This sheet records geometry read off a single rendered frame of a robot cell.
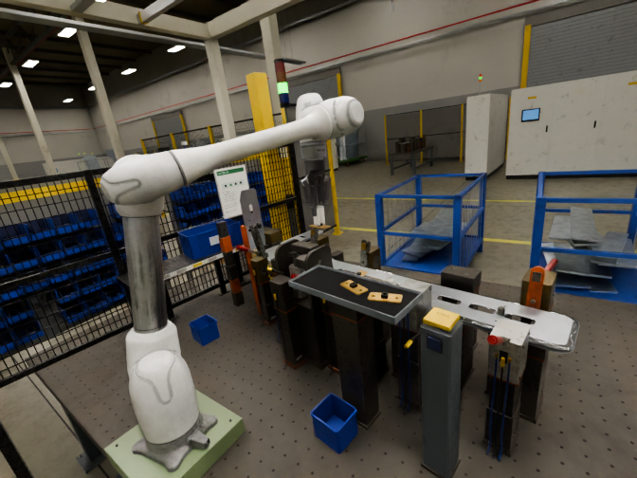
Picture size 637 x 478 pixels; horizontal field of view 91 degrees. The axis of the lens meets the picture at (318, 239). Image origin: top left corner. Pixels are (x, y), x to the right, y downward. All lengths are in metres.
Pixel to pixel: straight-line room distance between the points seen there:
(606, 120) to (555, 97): 1.06
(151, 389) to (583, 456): 1.15
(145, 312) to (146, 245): 0.22
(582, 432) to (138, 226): 1.40
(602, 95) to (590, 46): 6.19
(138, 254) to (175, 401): 0.44
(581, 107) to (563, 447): 8.02
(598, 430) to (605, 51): 14.09
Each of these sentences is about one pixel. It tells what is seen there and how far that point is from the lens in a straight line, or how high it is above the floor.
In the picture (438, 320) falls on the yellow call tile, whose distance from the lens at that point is 0.75.
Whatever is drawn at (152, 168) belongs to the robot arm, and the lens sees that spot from 0.90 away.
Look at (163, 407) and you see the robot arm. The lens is 1.04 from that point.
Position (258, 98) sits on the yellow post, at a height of 1.85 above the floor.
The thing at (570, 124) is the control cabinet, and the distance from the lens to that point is 8.82.
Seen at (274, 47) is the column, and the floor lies 3.72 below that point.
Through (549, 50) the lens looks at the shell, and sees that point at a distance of 14.91.
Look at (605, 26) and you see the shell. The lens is 14.99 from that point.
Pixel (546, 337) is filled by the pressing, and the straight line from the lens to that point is 1.05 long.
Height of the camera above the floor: 1.57
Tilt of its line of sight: 18 degrees down
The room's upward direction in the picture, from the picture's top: 7 degrees counter-clockwise
